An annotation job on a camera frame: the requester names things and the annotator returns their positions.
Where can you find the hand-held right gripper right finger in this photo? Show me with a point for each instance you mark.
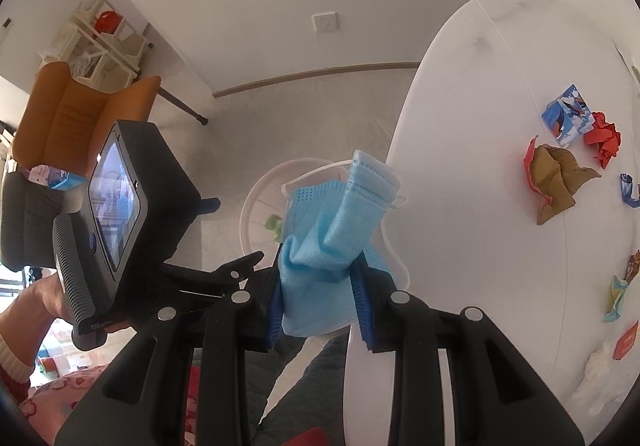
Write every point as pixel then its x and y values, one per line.
pixel 363 316

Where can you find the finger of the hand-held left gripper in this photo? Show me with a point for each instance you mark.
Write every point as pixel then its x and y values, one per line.
pixel 225 272

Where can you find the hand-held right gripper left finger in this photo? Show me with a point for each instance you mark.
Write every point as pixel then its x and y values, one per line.
pixel 272 321

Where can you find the blue face mask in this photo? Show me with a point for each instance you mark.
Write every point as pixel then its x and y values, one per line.
pixel 325 246

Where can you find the white plastic waste basket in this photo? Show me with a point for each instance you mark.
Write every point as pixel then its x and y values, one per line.
pixel 262 196

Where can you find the person's left forearm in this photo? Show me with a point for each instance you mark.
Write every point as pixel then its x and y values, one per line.
pixel 12 356

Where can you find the person's left hand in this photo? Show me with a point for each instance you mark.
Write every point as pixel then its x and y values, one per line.
pixel 47 301

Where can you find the green scrap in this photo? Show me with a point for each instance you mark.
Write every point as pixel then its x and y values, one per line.
pixel 274 223

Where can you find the blue tissue pack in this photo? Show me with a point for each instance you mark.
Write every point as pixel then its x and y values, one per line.
pixel 57 178

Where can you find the orange chair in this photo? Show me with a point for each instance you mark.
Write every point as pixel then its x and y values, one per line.
pixel 65 116

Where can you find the white shelf rack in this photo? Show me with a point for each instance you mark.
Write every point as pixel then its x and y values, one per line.
pixel 112 54

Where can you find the red object on shelf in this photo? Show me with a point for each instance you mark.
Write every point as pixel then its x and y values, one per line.
pixel 108 21

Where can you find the brown crumpled paper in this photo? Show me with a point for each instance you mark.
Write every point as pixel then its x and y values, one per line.
pixel 555 171

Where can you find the white crumpled tissue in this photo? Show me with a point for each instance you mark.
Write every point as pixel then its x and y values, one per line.
pixel 600 376

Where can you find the colourful crumpled wrapper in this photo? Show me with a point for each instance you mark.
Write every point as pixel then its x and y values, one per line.
pixel 620 291

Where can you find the red packet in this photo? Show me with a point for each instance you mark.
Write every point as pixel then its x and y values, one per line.
pixel 627 341

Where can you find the blue printed wrapper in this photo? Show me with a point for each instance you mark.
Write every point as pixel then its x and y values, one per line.
pixel 567 116

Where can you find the blue wrapper scrap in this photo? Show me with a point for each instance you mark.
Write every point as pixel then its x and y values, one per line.
pixel 629 188

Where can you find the red crumpled paper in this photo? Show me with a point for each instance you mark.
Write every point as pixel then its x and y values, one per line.
pixel 603 139

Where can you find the white wall socket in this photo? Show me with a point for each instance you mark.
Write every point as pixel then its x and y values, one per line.
pixel 325 22

